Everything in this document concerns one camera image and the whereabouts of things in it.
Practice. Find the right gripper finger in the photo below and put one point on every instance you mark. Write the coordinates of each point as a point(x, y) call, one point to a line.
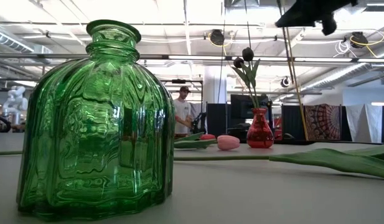
point(299, 17)

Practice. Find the black background robot arm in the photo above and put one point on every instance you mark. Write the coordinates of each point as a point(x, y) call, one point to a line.
point(199, 121)

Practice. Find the red glass vase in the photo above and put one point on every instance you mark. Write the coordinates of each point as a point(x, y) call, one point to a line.
point(260, 132)

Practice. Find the green glass vase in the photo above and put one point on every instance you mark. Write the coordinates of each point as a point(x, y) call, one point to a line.
point(95, 124)

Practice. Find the black monitor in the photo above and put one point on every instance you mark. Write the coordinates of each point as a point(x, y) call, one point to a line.
point(241, 105)

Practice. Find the patterned tapestry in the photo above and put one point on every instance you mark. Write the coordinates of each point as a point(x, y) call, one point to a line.
point(324, 123)

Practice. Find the white hanging cloth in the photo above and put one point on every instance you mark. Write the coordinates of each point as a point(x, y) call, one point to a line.
point(364, 123)

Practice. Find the black partition panel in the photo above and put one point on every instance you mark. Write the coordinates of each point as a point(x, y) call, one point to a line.
point(216, 119)

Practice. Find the person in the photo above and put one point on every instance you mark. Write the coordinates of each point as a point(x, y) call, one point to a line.
point(182, 112)

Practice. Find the long horizontal metal bar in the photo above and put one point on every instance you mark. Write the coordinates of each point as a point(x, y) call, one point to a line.
point(54, 56)

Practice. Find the silver ventilation duct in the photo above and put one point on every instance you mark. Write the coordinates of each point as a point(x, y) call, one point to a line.
point(11, 40)

